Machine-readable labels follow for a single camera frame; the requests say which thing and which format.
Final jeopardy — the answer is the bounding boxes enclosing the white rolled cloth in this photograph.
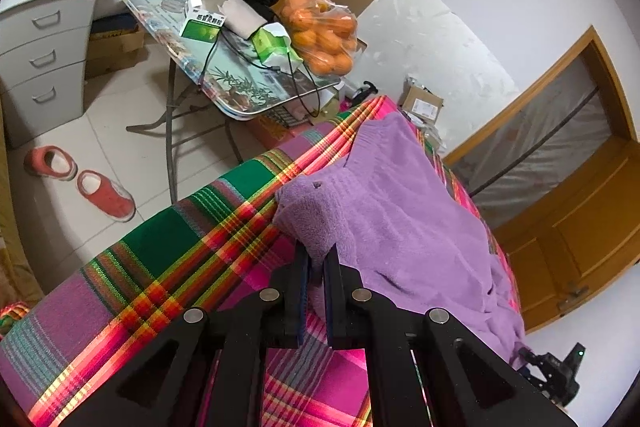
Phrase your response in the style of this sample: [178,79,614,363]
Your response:
[220,0,271,40]

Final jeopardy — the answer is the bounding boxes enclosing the green tissue pack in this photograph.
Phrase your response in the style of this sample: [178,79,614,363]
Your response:
[251,22,305,70]

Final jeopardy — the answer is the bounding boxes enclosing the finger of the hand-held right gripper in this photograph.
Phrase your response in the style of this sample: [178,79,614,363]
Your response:
[518,348,551,383]

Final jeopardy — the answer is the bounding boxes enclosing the wooden door frame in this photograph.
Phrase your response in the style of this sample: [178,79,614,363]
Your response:
[442,25,633,168]

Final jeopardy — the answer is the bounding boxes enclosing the purple sweater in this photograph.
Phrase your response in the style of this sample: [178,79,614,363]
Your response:
[272,112,528,368]

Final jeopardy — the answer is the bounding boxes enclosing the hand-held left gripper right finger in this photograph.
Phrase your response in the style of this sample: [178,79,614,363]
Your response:
[322,243,576,427]

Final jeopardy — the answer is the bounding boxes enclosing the pink green plaid blanket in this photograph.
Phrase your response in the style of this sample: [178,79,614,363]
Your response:
[0,94,523,427]

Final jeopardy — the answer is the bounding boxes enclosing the bag of oranges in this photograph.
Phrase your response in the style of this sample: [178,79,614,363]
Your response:
[279,0,359,78]

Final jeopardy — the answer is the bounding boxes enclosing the green medicine box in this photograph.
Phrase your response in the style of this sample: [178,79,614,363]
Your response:
[180,9,228,44]

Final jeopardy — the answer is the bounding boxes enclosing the black cable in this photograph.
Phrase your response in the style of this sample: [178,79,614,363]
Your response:
[200,27,326,118]

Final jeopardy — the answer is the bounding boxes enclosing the grey plastic door curtain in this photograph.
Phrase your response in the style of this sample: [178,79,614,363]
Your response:
[445,54,613,230]

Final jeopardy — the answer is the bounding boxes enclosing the brown cardboard box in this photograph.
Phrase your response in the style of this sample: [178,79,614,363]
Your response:
[400,77,445,124]

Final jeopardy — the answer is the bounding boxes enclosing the red slipper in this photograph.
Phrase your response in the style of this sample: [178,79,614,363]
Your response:
[24,146,78,182]
[76,170,137,223]

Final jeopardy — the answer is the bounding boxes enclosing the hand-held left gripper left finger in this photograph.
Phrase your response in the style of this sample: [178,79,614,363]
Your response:
[50,239,311,427]

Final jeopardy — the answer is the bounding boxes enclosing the cardboard boxes under table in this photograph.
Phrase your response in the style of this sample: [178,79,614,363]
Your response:
[85,14,146,80]

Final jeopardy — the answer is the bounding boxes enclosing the folding table with printed top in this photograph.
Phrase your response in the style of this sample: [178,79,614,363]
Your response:
[121,0,368,202]

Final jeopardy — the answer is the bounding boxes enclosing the metal door handle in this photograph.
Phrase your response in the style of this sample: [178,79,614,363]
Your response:
[557,284,591,313]

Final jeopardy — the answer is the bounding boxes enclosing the wooden door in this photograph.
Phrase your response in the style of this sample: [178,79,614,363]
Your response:
[492,139,640,333]

